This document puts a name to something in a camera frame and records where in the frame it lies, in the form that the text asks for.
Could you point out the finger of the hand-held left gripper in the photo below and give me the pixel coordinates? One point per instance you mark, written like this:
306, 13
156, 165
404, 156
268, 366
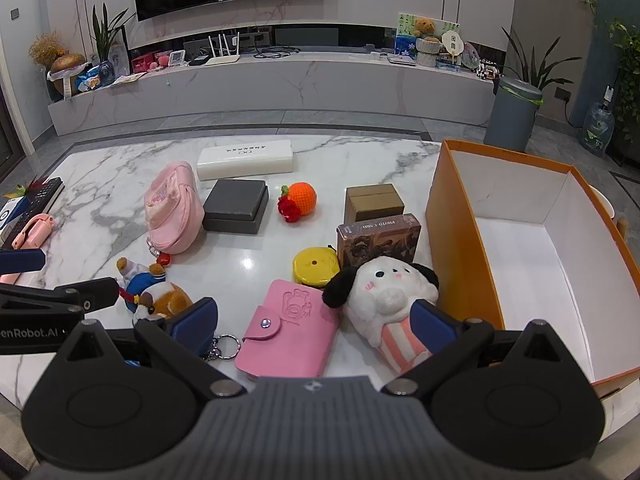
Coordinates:
85, 292
20, 260

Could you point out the long white box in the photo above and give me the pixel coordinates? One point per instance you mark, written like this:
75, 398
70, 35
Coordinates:
245, 160

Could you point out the black picture frame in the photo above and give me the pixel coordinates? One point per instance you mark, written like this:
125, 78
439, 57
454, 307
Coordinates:
119, 55

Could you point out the decorative plate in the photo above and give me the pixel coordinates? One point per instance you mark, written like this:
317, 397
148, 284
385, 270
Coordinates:
470, 55

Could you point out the marble television cabinet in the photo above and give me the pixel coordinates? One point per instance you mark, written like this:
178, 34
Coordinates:
300, 90

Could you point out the brown cardboard box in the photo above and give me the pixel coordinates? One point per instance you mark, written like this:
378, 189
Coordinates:
372, 202

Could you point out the pink handheld gadget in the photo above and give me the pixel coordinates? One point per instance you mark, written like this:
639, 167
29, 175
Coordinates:
35, 227

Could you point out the dried flower bouquet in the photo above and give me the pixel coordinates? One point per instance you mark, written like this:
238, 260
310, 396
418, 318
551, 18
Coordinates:
45, 47

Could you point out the dark grey box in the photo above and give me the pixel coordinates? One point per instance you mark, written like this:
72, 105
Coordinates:
235, 205

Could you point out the printed brown card box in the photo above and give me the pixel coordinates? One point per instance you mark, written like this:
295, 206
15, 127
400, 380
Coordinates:
375, 240

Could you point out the black remote control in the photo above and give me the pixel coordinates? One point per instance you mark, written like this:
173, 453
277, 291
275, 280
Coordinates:
37, 200

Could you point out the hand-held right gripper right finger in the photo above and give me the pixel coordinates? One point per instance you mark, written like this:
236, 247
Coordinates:
432, 325

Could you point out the grey trash can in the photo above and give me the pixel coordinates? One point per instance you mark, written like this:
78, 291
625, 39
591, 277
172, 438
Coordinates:
510, 115

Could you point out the white digital clock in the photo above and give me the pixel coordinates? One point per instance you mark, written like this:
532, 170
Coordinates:
177, 59

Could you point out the red and green artificial flower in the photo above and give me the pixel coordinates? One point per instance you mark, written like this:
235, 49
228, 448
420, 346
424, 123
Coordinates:
25, 190

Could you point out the crochet orange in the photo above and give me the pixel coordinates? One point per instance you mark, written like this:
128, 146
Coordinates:
302, 195

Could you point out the pink pouch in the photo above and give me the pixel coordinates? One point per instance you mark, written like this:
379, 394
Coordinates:
170, 205

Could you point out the blue snack packet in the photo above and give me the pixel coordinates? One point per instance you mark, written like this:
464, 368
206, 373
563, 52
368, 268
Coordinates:
92, 80

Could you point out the clear water jug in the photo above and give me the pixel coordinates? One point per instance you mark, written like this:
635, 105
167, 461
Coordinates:
597, 130

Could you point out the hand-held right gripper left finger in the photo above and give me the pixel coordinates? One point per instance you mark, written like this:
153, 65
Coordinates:
195, 322

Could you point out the wall socket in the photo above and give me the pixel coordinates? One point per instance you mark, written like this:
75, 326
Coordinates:
562, 93

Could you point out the round white fan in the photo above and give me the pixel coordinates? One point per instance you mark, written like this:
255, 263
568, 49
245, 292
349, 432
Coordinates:
451, 44

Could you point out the pink card holder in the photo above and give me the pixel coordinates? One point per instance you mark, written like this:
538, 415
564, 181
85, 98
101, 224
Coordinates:
290, 330

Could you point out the white dog plush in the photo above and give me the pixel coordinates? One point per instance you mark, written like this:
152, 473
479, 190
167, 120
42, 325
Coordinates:
385, 290

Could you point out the pink gift box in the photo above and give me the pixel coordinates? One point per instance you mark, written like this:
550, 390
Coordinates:
147, 63

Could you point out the black and white figurines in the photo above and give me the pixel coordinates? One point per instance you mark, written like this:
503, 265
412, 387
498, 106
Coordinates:
487, 70

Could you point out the long-leaved potted plant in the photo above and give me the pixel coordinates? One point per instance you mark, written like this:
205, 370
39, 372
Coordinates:
532, 72

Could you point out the green and blue painting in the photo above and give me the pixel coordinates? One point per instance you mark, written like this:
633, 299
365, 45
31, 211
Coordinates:
405, 32

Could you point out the yellow tape measure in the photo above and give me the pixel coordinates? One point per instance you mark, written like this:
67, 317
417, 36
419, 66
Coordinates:
315, 262

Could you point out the brown teddy bear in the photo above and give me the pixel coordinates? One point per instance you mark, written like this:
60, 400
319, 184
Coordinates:
424, 27

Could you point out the leafy green plant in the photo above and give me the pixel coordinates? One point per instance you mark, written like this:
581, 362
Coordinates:
625, 75

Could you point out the brown round ornament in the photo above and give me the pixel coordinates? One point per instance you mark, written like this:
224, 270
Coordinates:
67, 62

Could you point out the green plant in blue vase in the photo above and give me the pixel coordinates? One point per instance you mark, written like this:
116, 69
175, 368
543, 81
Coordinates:
106, 72

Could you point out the white router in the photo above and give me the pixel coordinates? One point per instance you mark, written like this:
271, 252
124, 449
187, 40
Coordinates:
222, 60

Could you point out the white and blue box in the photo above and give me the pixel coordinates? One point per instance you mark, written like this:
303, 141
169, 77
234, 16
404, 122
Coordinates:
10, 217

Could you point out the orange storage box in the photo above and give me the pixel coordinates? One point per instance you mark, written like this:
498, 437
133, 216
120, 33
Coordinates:
460, 240

